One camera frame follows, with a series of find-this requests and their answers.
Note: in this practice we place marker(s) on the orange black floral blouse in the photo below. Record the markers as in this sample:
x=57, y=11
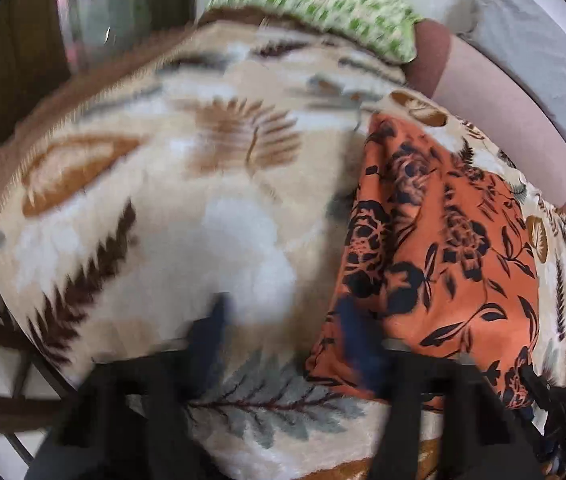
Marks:
x=437, y=255

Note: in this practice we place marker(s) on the grey pillow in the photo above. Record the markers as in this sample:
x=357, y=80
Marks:
x=529, y=46

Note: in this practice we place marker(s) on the green white patterned pillow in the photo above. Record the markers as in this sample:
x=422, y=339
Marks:
x=384, y=27

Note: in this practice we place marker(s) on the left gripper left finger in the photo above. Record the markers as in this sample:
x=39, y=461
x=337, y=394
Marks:
x=129, y=419

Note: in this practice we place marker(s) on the beige leaf pattern blanket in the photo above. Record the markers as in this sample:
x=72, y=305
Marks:
x=225, y=158

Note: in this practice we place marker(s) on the pink bolster cushion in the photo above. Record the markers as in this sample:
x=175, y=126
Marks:
x=458, y=77

